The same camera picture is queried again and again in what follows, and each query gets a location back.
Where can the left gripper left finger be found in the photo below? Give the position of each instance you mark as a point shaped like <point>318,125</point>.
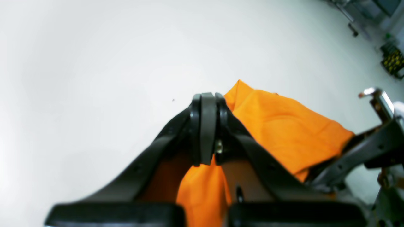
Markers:
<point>144,193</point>

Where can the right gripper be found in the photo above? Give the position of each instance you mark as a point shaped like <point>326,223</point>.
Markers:
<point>379,147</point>

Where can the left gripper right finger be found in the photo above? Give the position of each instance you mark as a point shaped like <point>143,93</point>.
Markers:
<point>263,193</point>

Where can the orange T-shirt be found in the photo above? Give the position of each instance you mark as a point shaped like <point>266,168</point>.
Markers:
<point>296,136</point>

